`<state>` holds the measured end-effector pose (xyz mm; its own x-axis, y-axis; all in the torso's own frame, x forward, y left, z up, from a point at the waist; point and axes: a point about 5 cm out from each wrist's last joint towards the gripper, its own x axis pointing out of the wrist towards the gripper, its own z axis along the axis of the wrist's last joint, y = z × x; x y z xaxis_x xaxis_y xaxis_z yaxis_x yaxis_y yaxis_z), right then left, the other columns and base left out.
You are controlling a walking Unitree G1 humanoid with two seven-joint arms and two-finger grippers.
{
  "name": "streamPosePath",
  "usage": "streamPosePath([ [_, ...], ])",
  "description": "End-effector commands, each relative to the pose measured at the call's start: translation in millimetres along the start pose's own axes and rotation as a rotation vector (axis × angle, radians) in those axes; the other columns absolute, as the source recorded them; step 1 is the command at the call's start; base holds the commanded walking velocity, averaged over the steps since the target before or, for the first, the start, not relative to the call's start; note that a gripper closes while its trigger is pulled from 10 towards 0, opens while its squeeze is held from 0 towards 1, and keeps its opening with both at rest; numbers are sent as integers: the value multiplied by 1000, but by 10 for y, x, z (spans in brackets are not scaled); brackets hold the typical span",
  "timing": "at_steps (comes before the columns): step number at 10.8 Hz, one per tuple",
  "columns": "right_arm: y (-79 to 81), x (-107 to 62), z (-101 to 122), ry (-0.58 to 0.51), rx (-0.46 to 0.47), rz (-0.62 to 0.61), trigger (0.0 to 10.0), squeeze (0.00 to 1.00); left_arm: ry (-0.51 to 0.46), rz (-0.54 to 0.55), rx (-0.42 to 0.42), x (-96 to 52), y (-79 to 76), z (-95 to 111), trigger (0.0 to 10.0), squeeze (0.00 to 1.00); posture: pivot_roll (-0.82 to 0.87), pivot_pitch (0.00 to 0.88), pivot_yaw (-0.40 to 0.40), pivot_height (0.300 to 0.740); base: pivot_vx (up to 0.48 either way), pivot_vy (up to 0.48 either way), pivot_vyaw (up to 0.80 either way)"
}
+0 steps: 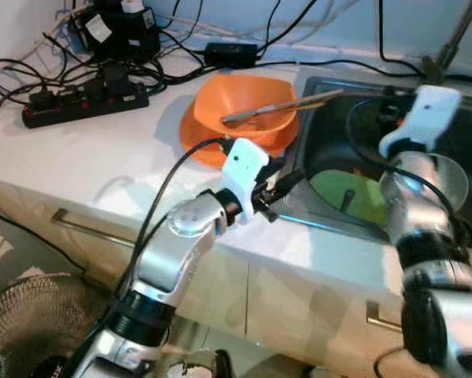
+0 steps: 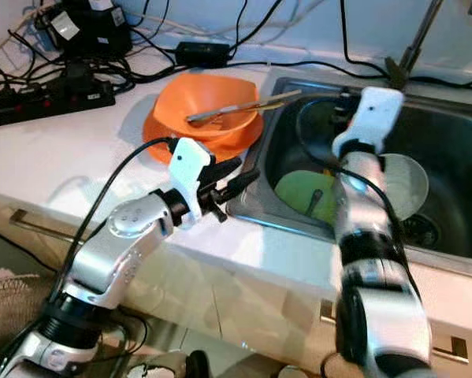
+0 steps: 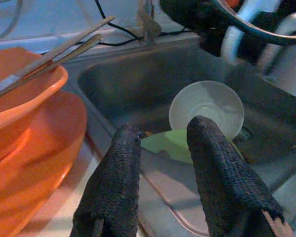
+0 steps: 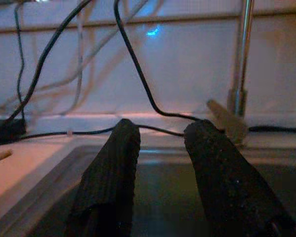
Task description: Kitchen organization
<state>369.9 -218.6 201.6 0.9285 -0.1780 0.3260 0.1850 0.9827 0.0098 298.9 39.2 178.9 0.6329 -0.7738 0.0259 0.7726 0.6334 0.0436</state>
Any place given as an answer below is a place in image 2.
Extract orange plate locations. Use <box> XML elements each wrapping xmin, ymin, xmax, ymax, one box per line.
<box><xmin>142</xmin><ymin>106</ymin><xmax>264</xmax><ymax>165</ymax></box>

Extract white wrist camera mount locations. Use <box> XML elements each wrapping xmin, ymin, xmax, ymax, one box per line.
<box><xmin>333</xmin><ymin>87</ymin><xmax>403</xmax><ymax>157</ymax></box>
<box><xmin>167</xmin><ymin>138</ymin><xmax>214</xmax><ymax>224</ymax></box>

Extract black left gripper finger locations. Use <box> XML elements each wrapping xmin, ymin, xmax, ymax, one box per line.
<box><xmin>208</xmin><ymin>155</ymin><xmax>244</xmax><ymax>178</ymax></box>
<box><xmin>224</xmin><ymin>172</ymin><xmax>264</xmax><ymax>204</ymax></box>

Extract thick black cable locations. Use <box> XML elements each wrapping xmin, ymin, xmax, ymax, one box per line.
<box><xmin>228</xmin><ymin>0</ymin><xmax>285</xmax><ymax>52</ymax></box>

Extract dark small spoon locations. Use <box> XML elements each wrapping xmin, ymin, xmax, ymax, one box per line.
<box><xmin>307</xmin><ymin>189</ymin><xmax>325</xmax><ymax>217</ymax></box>

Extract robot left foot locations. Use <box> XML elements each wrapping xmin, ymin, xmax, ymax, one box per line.
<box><xmin>125</xmin><ymin>349</ymin><xmax>209</xmax><ymax>378</ymax></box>

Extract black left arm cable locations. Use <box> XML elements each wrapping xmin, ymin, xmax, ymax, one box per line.
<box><xmin>15</xmin><ymin>136</ymin><xmax>181</xmax><ymax>359</ymax></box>

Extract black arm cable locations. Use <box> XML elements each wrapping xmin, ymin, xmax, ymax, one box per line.
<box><xmin>295</xmin><ymin>94</ymin><xmax>418</xmax><ymax>276</ymax></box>
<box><xmin>15</xmin><ymin>136</ymin><xmax>181</xmax><ymax>359</ymax></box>

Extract black charger box white labels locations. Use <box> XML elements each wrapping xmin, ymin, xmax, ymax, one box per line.
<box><xmin>35</xmin><ymin>0</ymin><xmax>130</xmax><ymax>60</ymax></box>

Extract metal sink faucet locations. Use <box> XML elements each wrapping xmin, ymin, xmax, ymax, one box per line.
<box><xmin>384</xmin><ymin>0</ymin><xmax>445</xmax><ymax>89</ymax></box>

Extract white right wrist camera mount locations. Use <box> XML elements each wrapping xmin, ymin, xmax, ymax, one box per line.
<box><xmin>333</xmin><ymin>87</ymin><xmax>403</xmax><ymax>157</ymax></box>

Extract black power strip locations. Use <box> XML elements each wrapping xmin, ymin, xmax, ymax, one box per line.
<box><xmin>0</xmin><ymin>67</ymin><xmax>117</xmax><ymax>127</ymax></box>

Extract stainless steel sink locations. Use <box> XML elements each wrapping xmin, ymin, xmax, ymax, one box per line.
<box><xmin>226</xmin><ymin>75</ymin><xmax>472</xmax><ymax>272</ymax></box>

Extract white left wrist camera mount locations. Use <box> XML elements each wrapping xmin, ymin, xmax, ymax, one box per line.
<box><xmin>167</xmin><ymin>138</ymin><xmax>214</xmax><ymax>224</ymax></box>

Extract white kitchen cabinet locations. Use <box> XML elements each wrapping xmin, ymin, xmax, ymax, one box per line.
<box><xmin>0</xmin><ymin>189</ymin><xmax>472</xmax><ymax>378</ymax></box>

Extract pale translucent bowl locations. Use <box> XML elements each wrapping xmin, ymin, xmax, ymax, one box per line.
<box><xmin>377</xmin><ymin>152</ymin><xmax>429</xmax><ymax>221</ymax></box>

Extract orange bowl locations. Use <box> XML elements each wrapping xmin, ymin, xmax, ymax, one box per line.
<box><xmin>155</xmin><ymin>72</ymin><xmax>264</xmax><ymax>136</ymax></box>

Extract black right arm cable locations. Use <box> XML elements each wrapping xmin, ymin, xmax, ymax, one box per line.
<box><xmin>295</xmin><ymin>94</ymin><xmax>418</xmax><ymax>276</ymax></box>

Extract green plate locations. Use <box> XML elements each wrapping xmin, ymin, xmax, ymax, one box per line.
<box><xmin>273</xmin><ymin>169</ymin><xmax>340</xmax><ymax>225</ymax></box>

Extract thin black cable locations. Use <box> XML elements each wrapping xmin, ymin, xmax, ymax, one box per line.
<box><xmin>234</xmin><ymin>0</ymin><xmax>260</xmax><ymax>44</ymax></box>

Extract black power adapter brick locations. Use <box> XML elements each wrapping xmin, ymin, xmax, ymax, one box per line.
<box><xmin>175</xmin><ymin>41</ymin><xmax>231</xmax><ymax>68</ymax></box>

